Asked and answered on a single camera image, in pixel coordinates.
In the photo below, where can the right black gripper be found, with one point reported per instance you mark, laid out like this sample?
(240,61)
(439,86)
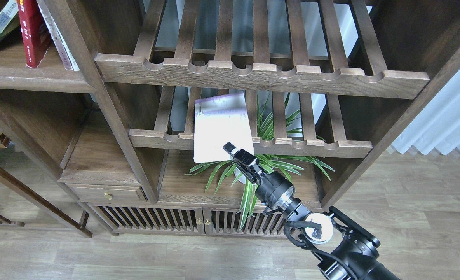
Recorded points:
(273,188)

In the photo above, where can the pale lilac paperback book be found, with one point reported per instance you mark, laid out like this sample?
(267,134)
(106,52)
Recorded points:
(219,120)

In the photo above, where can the red paperback book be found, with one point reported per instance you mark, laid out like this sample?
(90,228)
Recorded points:
(35,34)

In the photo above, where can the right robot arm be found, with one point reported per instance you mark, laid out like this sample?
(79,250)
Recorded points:
(346,251)

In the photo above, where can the white plant pot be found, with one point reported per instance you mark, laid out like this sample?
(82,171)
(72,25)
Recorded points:
(239,176)

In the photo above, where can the green spider plant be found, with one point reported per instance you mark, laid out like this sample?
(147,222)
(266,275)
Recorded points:
(271,162)

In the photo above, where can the brass drawer knob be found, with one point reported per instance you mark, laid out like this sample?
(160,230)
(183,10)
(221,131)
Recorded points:
(108,196)

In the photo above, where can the dark wooden bookshelf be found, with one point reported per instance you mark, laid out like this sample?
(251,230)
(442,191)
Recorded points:
(344,77)

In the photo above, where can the upright white-spined book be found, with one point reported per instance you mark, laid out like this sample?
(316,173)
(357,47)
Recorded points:
(56,35)

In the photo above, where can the white curtain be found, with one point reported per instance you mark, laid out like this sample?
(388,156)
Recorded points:
(437,126)

